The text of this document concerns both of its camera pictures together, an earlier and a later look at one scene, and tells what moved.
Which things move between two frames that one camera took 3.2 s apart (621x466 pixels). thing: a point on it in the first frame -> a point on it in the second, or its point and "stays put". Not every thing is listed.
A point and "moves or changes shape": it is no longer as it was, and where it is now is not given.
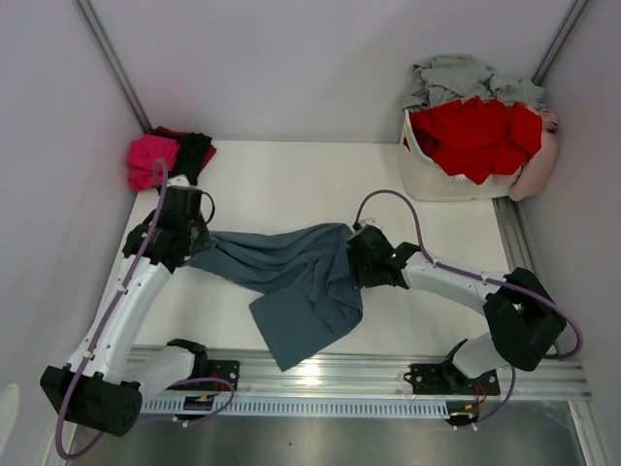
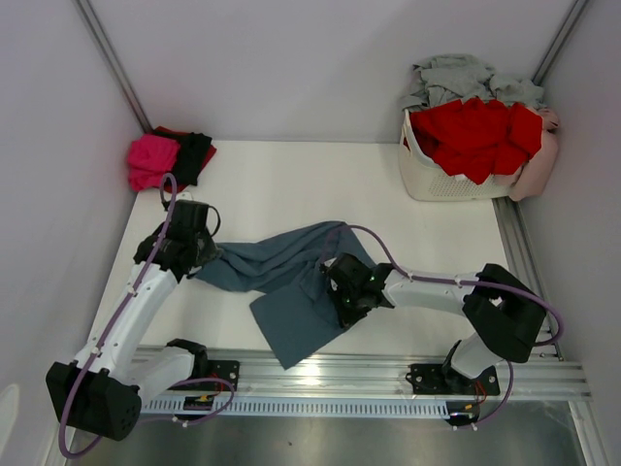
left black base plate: (227, 370) stays put
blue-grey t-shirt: (300, 279) moves or changes shape
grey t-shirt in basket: (453, 79) stays put
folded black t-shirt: (192, 148) stays put
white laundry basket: (423, 178) stays put
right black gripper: (360, 277) -> (346, 316)
